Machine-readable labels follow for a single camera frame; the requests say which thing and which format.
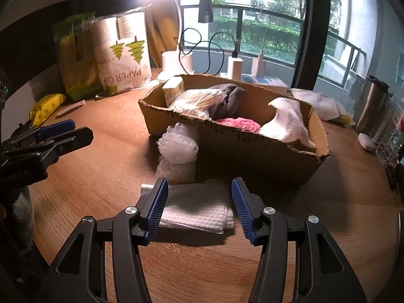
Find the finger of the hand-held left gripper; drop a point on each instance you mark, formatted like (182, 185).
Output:
(72, 139)
(55, 129)

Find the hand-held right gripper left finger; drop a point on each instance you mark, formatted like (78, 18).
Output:
(157, 208)

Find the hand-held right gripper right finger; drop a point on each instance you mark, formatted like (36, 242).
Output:
(241, 208)

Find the brown cardboard box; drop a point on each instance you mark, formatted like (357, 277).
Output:
(240, 154)

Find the bubble wrap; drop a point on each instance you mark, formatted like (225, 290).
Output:
(178, 154)

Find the pink knitted scrubber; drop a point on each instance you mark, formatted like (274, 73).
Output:
(241, 124)

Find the white paper towel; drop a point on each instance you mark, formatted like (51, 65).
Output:
(288, 120)

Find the grey glove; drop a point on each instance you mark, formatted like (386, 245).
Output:
(227, 99)

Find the clear plastic bag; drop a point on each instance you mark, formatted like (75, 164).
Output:
(195, 101)

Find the person's left forearm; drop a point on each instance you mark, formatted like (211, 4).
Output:
(20, 214)

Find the yellow wipes pack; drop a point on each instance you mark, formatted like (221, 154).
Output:
(47, 105)

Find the white utility knife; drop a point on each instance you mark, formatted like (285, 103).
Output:
(71, 109)

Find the green yellow cup package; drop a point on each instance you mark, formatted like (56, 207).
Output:
(75, 61)

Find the paper cup bag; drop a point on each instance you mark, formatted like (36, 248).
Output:
(121, 53)

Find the white desk lamp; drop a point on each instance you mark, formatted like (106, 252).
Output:
(175, 64)

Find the white power strip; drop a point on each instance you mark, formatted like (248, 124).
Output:
(266, 81)

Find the white textured cloth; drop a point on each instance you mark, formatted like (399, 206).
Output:
(318, 104)

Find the yellow curtain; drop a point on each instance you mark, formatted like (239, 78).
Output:
(164, 34)

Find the white charger block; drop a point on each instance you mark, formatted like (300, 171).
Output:
(235, 67)

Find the small white case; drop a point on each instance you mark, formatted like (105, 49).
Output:
(366, 140)

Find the white plug adapter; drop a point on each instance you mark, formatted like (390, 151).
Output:
(258, 66)

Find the steel tumbler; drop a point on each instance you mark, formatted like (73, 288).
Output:
(371, 104)

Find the clear water bottle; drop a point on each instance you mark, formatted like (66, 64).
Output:
(391, 135)

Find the hanging dark pants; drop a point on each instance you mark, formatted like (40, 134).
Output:
(205, 4)

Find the balcony railing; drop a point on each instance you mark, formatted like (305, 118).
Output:
(268, 12)

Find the black sliding door frame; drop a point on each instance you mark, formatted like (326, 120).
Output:
(304, 22)

